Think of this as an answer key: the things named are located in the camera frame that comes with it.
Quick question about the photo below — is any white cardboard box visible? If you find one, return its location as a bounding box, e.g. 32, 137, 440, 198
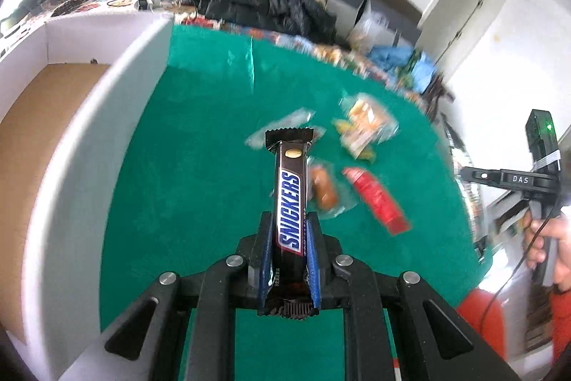
1, 12, 173, 380

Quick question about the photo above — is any black jacket on sofa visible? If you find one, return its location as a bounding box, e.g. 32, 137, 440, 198
181, 0, 337, 44

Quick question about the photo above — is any black cable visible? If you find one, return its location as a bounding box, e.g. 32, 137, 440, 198
479, 165, 565, 337

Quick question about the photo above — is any clear plastic bag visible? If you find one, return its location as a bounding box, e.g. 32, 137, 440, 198
348, 11, 397, 55

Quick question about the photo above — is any packaged bread bun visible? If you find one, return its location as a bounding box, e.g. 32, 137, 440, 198
333, 93, 399, 161

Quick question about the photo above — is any red snack stick packet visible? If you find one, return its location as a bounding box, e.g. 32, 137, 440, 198
343, 167, 410, 236

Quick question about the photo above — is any person's right hand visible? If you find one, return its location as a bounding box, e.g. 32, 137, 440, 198
522, 212, 571, 293

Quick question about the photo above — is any packaged orange sausage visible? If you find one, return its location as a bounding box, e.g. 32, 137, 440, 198
308, 157, 357, 220

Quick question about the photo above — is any clear packaged dark stick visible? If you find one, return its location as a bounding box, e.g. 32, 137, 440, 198
244, 107, 326, 151

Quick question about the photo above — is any green table cloth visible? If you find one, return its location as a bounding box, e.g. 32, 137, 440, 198
98, 23, 492, 381

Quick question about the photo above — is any Snickers chocolate bar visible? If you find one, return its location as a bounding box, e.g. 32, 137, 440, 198
264, 142, 314, 320

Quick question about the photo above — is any blue clothes pile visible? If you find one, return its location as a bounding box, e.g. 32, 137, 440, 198
368, 45, 436, 94

